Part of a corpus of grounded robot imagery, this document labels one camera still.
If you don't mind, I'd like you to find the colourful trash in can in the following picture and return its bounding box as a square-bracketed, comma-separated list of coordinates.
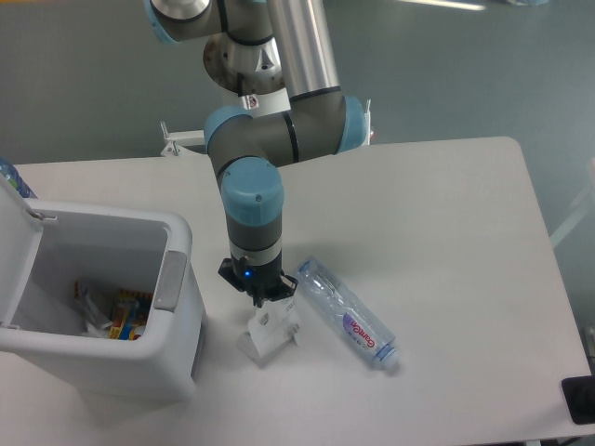
[73, 281, 153, 341]

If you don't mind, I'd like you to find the clear plastic water bottle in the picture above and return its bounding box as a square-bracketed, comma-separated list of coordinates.
[296, 256, 399, 373]

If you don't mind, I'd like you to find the black device at table edge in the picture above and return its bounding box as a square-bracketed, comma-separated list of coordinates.
[562, 375, 594, 426]

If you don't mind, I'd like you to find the white frame at right edge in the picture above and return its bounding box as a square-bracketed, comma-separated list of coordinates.
[549, 159, 594, 249]

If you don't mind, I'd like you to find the white trash can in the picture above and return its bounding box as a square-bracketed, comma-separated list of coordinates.
[1, 181, 206, 400]

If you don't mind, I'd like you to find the blue bottle at left edge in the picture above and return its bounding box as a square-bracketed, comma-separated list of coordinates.
[0, 157, 37, 199]

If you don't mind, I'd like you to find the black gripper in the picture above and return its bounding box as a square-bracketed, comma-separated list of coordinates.
[218, 255, 298, 307]

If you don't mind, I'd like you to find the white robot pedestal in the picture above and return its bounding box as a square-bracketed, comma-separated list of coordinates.
[159, 34, 373, 157]

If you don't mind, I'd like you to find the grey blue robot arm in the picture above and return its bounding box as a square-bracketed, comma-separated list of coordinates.
[145, 1, 367, 306]

